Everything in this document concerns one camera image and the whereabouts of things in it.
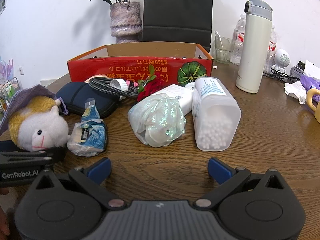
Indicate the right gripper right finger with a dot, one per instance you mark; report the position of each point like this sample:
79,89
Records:
230,181

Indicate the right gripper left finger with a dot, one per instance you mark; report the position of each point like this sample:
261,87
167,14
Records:
89,179

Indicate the blue white snack packet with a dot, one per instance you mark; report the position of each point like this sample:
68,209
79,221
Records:
89,137

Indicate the cotton swab plastic box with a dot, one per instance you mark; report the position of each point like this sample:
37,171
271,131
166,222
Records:
216,115

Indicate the purple knitted hat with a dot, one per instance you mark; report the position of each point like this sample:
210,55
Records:
22,99

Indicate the navy zipper pouch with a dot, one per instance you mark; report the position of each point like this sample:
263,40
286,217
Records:
76,94

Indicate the iridescent white bagged item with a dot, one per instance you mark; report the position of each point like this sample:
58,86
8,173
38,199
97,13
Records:
157,120

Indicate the white cream bottle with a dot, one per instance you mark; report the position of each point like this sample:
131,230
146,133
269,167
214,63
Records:
183,94

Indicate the white ribbed bottle cap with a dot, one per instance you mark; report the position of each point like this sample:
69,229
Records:
119,84

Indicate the red artificial rose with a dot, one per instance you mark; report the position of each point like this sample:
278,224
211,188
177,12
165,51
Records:
152,84

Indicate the hamster plush toy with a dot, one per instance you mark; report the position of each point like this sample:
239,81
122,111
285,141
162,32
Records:
39,125

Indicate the white thermos bottle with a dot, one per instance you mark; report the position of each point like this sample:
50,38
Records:
256,41

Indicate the crumpled white tissue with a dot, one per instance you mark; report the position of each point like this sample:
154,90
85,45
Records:
296,90

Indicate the purple cloth item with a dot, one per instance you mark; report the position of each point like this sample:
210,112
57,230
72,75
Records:
309,83

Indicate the red orange cardboard box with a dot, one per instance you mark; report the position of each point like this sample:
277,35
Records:
172,62

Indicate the small white robot toy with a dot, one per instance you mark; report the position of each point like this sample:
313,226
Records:
281,61

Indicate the clear drinking glass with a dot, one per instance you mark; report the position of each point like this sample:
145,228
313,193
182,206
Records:
223,48

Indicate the water bottle pack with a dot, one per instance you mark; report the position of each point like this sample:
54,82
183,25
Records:
238,36

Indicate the purple ceramic vase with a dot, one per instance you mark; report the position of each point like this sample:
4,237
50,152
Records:
126,22

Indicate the black paper bag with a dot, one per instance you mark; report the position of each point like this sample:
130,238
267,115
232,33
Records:
187,21

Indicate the wire rack with items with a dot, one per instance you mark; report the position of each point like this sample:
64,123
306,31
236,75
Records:
10,85

